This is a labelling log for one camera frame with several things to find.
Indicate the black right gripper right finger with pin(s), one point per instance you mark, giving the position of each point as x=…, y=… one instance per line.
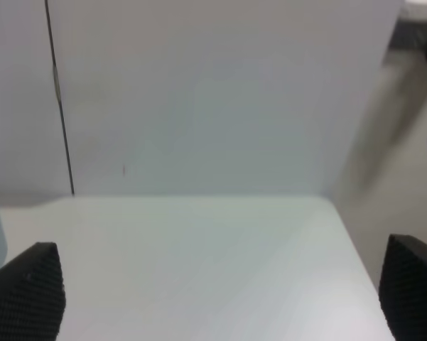
x=403, y=287

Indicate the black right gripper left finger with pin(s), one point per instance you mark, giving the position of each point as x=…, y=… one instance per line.
x=32, y=294

